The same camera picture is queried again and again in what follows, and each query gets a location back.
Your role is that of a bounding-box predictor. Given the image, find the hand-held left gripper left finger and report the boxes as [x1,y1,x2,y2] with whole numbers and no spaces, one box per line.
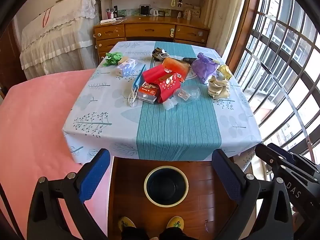
[27,149,111,240]

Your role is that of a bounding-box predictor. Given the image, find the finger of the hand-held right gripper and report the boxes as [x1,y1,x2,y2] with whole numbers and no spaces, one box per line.
[255,144,315,188]
[267,142,320,173]

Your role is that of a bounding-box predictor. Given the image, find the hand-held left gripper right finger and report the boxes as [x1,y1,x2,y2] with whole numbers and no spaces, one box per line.
[212,149,293,240]

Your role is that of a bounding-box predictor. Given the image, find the beige paper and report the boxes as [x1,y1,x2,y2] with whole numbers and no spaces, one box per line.
[207,76,230,99]

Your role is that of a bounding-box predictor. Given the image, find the purple plastic bag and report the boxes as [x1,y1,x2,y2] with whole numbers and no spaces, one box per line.
[191,52,219,84]

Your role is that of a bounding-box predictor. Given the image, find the white blue tissue box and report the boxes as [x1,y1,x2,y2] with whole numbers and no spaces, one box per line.
[116,58,138,77]

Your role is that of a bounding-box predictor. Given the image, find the green paper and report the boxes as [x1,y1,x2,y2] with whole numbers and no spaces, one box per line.
[103,52,124,67]

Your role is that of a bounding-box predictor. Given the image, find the orange package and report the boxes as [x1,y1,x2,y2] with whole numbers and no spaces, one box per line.
[162,57,191,78]

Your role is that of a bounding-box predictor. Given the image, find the metal window grille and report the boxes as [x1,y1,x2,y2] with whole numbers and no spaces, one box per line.
[235,0,320,161]

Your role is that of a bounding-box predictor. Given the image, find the yellow knitted slipper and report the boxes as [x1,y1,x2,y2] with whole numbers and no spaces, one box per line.
[166,217,186,231]
[118,217,137,232]

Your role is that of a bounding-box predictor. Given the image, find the table with blue tablecloth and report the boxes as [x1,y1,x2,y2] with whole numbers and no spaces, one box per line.
[62,41,263,170]

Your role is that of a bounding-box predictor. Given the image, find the pink bed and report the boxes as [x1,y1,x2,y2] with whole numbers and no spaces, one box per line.
[0,69,113,240]

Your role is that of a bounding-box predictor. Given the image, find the black pants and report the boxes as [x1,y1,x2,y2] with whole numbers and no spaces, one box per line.
[121,226,191,240]

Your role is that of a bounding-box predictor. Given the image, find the yellow crumpled paper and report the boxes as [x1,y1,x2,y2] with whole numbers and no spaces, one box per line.
[217,64,234,80]

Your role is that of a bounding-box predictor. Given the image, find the clear plastic blister pack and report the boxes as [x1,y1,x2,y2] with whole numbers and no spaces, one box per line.
[175,86,200,103]

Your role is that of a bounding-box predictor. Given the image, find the small white plastic cup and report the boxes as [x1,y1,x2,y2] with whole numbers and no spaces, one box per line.
[162,99,176,110]

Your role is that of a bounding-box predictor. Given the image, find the small red box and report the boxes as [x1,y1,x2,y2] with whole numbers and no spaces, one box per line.
[138,81,159,104]

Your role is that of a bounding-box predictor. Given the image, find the blue face mask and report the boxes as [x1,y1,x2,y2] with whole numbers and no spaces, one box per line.
[128,64,147,107]

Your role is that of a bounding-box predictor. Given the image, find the black gold crumpled wrapper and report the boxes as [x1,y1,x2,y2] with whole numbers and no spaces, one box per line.
[152,47,171,61]

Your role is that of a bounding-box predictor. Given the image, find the brown wooden door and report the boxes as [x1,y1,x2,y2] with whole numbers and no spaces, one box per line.
[0,21,27,99]

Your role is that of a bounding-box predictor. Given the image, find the lace covered furniture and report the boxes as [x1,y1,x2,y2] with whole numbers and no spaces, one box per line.
[19,0,103,79]

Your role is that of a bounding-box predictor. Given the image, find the wooden desk with drawers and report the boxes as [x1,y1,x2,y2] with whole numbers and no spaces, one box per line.
[94,15,210,63]

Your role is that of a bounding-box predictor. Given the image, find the wooden window frame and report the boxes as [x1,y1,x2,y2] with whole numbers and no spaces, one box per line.
[222,0,262,63]

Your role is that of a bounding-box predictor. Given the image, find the red cord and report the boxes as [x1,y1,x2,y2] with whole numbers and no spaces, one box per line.
[42,7,52,27]

